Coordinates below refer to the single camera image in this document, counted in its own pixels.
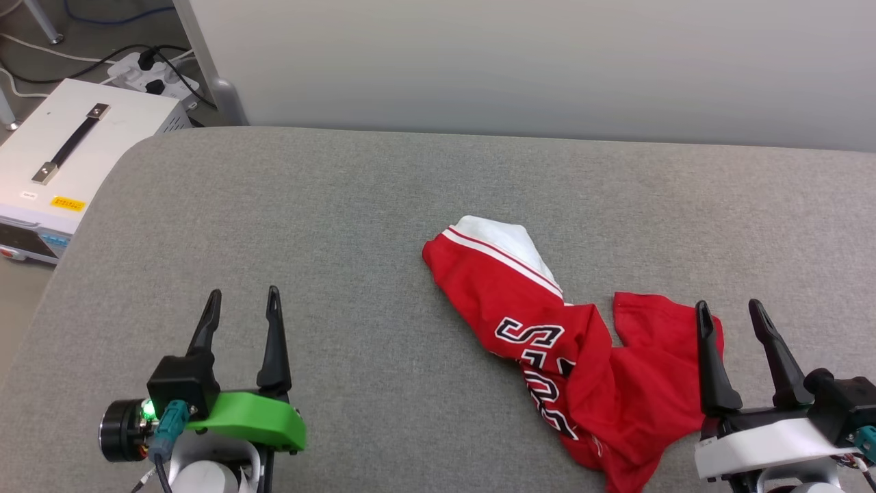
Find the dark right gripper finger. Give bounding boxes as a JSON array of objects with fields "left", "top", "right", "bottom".
[
  {"left": 695, "top": 299, "right": 744, "bottom": 417},
  {"left": 747, "top": 298, "right": 816, "bottom": 411}
]

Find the black strap box handle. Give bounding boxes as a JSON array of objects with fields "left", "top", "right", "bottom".
[{"left": 31, "top": 103, "right": 111, "bottom": 186}]

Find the white power strip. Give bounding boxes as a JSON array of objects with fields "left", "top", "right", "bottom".
[{"left": 107, "top": 51, "right": 201, "bottom": 105}]

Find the grey metal furniture leg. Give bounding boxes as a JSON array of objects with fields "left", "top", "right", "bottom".
[{"left": 23, "top": 0, "right": 65, "bottom": 46}]

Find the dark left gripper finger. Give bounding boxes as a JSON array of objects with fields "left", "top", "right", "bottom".
[
  {"left": 256, "top": 286, "right": 294, "bottom": 397},
  {"left": 185, "top": 288, "right": 222, "bottom": 357}
]

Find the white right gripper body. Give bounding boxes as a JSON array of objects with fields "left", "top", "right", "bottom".
[{"left": 694, "top": 407, "right": 840, "bottom": 481}]

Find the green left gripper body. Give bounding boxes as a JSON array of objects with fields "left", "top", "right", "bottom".
[{"left": 185, "top": 390, "right": 307, "bottom": 453}]

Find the red white jersey garment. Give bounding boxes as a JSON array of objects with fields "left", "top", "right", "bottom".
[{"left": 422, "top": 214, "right": 725, "bottom": 493}]

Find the white partition panel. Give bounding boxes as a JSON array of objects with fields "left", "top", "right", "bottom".
[{"left": 171, "top": 0, "right": 876, "bottom": 153}]

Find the teal-plug black cable left arm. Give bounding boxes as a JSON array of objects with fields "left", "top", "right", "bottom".
[{"left": 146, "top": 400, "right": 190, "bottom": 493}]

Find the black power cable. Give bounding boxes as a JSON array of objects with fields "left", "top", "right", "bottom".
[
  {"left": 152, "top": 47, "right": 218, "bottom": 110},
  {"left": 0, "top": 43, "right": 194, "bottom": 87}
]

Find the teal-plug black cable arm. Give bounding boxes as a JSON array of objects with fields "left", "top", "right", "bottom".
[
  {"left": 851, "top": 425, "right": 876, "bottom": 464},
  {"left": 146, "top": 400, "right": 190, "bottom": 493}
]

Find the white cable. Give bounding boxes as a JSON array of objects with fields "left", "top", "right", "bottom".
[{"left": 0, "top": 32, "right": 118, "bottom": 66}]

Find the white equipment box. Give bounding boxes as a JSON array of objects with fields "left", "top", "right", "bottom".
[{"left": 0, "top": 77, "right": 194, "bottom": 266}]

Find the blue cable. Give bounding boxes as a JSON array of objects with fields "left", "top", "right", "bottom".
[{"left": 62, "top": 0, "right": 177, "bottom": 27}]

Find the teal-plug black cable right arm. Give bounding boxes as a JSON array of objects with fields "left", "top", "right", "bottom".
[{"left": 851, "top": 425, "right": 876, "bottom": 464}]

